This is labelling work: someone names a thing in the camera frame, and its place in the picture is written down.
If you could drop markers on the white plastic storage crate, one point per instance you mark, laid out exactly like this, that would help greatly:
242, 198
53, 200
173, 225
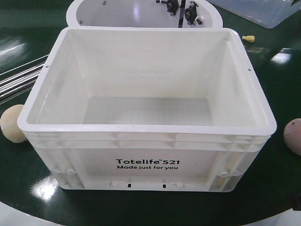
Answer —
164, 109

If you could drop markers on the cream yellow ball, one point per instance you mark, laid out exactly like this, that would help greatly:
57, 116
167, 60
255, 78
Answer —
9, 126

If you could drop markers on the pink and cream ball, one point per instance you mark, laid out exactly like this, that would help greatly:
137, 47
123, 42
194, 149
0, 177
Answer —
292, 136

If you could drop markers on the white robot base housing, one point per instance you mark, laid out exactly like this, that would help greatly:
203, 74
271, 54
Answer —
138, 13

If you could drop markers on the black knob clamp right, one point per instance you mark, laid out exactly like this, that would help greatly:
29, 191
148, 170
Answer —
191, 15

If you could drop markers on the black knob clamp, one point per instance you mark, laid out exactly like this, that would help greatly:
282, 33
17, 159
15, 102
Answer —
191, 15
171, 6

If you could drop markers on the black knob clamp left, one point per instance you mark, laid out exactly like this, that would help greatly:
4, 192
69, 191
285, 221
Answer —
171, 6

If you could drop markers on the small yellow plug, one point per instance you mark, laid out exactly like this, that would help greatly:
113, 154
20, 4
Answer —
249, 38

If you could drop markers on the steel rods bundle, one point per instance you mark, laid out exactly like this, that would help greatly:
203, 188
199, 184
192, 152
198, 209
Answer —
22, 81

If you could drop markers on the clear plastic bin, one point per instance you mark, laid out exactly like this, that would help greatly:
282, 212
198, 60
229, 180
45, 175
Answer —
266, 13

